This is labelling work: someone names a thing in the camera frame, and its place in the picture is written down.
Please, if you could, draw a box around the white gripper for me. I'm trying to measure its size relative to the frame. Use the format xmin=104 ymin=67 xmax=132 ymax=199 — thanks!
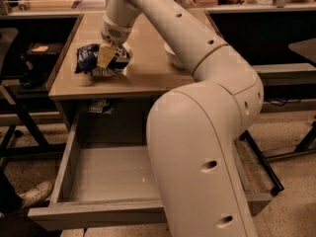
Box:
xmin=97 ymin=13 xmax=132 ymax=68

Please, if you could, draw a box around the blue chip bag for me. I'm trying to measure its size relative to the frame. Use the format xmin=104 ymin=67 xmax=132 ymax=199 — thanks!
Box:
xmin=75 ymin=43 xmax=133 ymax=78

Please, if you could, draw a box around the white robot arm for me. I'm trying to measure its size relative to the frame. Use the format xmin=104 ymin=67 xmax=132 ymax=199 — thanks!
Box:
xmin=101 ymin=0 xmax=264 ymax=237

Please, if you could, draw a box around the grey cabinet with counter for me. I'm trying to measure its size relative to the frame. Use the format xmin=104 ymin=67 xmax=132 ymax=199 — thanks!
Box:
xmin=45 ymin=9 xmax=250 ymax=131

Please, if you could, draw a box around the paper label under counter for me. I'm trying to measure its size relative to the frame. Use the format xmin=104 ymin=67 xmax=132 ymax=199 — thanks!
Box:
xmin=89 ymin=100 xmax=108 ymax=114

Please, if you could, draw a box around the grey open drawer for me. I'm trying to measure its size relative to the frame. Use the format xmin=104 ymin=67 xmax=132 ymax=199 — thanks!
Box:
xmin=30 ymin=102 xmax=270 ymax=230

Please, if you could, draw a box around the white ceramic bowl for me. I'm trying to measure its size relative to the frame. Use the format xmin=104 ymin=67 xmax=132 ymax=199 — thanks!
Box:
xmin=164 ymin=42 xmax=185 ymax=69

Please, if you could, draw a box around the black box on shelf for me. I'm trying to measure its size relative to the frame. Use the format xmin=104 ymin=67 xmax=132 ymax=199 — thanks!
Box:
xmin=27 ymin=42 xmax=63 ymax=55

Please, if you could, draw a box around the grey office chair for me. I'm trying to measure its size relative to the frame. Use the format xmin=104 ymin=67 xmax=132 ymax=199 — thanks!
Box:
xmin=0 ymin=28 xmax=19 ymax=82

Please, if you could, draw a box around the white shoe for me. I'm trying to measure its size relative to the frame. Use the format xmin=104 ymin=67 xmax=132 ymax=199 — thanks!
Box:
xmin=19 ymin=181 xmax=53 ymax=209

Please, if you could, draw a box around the black table leg bar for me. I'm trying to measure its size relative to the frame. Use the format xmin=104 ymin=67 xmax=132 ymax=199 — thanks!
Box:
xmin=239 ymin=130 xmax=284 ymax=197

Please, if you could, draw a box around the black desk frame left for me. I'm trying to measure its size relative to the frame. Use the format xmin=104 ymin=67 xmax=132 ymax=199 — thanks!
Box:
xmin=0 ymin=84 xmax=67 ymax=160

